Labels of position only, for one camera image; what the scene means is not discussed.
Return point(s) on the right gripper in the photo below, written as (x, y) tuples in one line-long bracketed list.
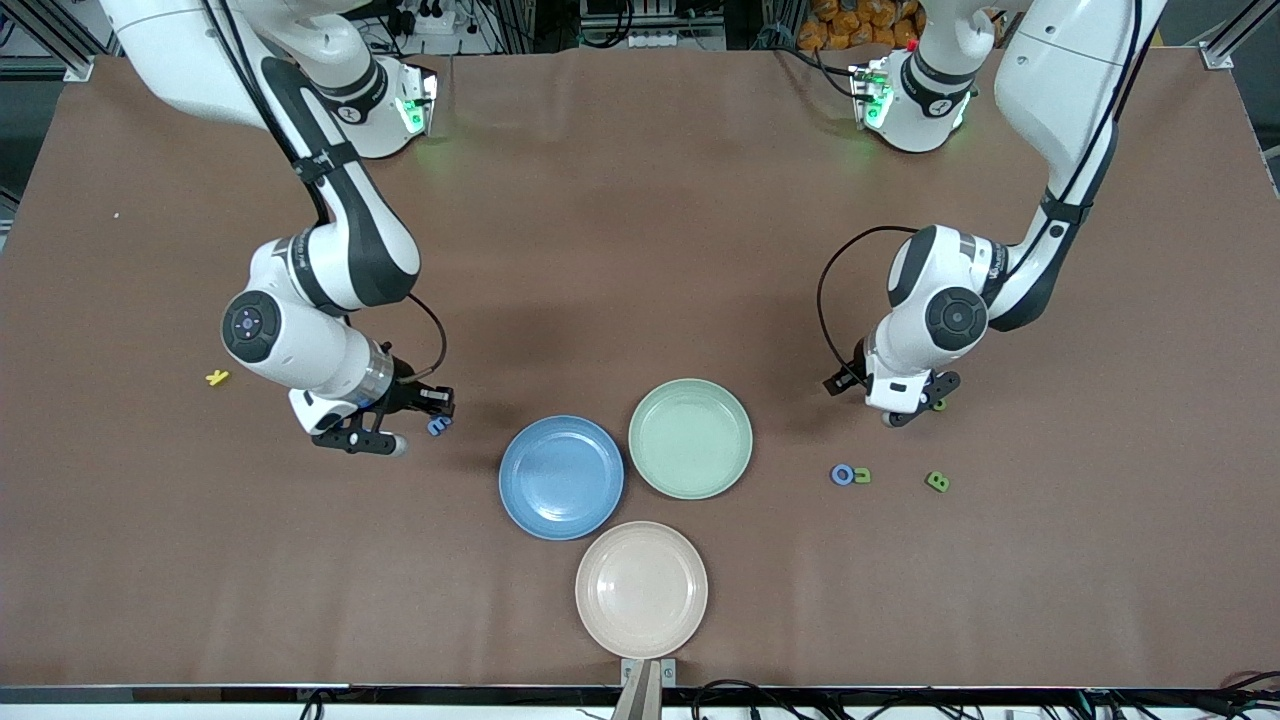
[(409, 395)]

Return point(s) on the green plate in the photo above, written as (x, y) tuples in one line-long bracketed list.
[(690, 438)]

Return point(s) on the blue foam letter E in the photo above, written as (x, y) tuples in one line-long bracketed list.
[(439, 426)]

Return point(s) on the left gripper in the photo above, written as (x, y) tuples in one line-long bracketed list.
[(843, 379)]

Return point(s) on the aluminium frame post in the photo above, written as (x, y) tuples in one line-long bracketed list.
[(50, 45), (1225, 40)]

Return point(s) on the grey metal bracket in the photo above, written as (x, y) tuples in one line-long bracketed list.
[(648, 675)]

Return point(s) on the white power strip black plugs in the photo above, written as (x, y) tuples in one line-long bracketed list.
[(420, 18)]

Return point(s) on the bag of orange items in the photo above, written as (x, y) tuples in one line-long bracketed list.
[(845, 25)]

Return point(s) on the blue plate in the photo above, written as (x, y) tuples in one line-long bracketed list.
[(561, 478)]

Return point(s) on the beige plate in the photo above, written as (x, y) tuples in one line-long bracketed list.
[(641, 590)]

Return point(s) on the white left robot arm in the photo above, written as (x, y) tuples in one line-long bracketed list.
[(1050, 90)]

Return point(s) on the blue foam letter O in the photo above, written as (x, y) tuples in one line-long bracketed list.
[(842, 475)]

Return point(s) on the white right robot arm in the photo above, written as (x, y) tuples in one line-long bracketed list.
[(310, 350)]

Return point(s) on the green foam letter B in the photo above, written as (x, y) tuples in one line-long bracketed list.
[(937, 481)]

